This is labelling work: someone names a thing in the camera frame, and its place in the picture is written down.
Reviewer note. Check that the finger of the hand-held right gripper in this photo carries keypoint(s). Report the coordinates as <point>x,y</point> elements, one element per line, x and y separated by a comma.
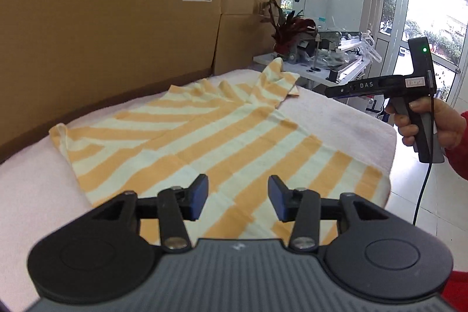
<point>340,89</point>

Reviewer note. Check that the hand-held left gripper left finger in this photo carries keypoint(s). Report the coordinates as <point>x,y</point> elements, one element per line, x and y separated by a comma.
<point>200,193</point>

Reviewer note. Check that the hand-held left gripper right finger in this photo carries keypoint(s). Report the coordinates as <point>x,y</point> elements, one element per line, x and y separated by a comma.
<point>276,197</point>

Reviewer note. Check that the orange white striped shirt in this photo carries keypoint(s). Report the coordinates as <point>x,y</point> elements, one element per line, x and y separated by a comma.
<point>204,129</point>

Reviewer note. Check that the person's right forearm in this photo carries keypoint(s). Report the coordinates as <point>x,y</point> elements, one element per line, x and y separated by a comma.
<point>460,158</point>

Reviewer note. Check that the person's right hand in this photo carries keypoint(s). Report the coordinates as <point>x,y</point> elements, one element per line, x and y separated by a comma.
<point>451,125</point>

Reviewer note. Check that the black bar machine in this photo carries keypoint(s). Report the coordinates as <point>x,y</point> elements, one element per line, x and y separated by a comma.
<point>347,70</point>

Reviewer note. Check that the white table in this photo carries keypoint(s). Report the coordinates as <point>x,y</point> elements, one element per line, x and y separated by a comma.
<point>318,76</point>

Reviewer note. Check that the clear plastic hangers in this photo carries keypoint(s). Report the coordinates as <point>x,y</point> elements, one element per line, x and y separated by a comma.
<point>371,47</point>

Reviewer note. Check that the grey metal machine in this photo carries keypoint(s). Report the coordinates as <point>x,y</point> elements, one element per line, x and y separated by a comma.
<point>301,50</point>

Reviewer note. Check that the glass door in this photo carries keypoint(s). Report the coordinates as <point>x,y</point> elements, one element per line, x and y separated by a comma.
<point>420,5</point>

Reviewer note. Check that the red leaf potted plant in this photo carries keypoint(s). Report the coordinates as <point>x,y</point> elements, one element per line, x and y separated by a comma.
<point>289,28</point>

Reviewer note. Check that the large cardboard box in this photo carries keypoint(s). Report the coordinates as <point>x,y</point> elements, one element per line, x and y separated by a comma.
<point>91,23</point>

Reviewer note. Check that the person's red jacket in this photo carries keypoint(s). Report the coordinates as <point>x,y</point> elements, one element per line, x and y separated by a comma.
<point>457,292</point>

